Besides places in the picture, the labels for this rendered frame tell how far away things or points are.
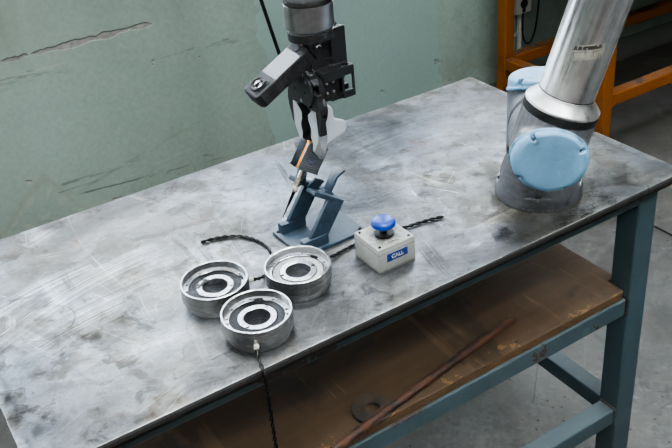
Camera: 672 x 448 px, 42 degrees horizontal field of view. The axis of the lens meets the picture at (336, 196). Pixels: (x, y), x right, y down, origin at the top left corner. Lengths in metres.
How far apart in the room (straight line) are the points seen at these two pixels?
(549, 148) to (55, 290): 0.81
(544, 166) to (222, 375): 0.57
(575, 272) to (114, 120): 1.66
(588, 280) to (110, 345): 0.95
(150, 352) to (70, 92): 1.66
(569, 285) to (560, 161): 0.50
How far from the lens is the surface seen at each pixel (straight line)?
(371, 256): 1.40
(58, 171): 2.95
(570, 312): 1.74
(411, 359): 1.62
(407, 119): 1.89
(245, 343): 1.26
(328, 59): 1.38
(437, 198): 1.59
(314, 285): 1.33
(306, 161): 1.42
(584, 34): 1.30
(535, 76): 1.49
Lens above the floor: 1.61
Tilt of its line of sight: 30 degrees down
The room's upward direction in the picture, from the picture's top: 5 degrees counter-clockwise
